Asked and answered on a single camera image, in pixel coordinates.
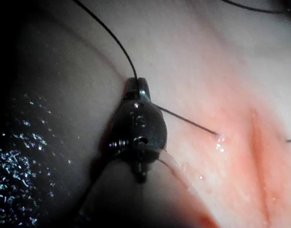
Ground right arm needle driver jaw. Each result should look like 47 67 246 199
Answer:
136 77 152 103
122 77 138 101

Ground right arm needle driver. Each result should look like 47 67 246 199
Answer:
108 99 169 163

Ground black thread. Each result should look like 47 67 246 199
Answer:
73 0 291 143

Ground tissue pad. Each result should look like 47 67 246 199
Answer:
0 0 291 228

